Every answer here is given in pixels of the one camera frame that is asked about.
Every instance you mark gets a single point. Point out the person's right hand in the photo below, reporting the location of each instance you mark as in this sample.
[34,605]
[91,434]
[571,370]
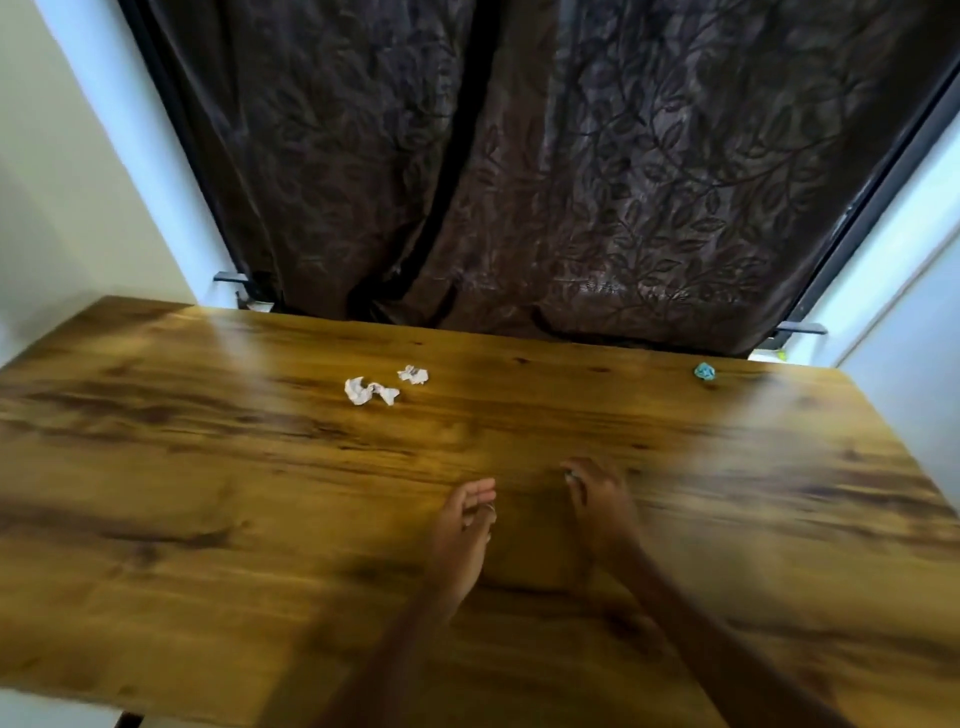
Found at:
[604,510]

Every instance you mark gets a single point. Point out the person's left hand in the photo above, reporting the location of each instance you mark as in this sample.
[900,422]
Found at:
[461,547]

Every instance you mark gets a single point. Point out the tiny teal paper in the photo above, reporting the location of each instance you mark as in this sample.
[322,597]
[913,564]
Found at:
[704,371]

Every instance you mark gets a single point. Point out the small white paper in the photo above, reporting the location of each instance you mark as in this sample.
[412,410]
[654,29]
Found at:
[413,375]

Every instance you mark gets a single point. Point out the twisted white paper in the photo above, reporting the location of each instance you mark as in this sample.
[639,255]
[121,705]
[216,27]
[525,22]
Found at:
[358,391]

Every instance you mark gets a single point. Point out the person's left forearm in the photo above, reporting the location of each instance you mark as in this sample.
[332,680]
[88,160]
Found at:
[390,667]

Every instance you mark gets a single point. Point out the person's right forearm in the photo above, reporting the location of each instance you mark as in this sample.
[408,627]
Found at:
[720,652]

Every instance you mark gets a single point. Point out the dark brown leaf-patterned curtain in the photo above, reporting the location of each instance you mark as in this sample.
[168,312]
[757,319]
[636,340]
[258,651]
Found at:
[525,165]

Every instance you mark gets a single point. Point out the black baseboard strip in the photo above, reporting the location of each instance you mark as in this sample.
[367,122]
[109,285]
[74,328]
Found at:
[129,721]

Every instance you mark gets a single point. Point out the black window frame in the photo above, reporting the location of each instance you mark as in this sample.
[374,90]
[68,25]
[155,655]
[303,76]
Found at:
[862,217]

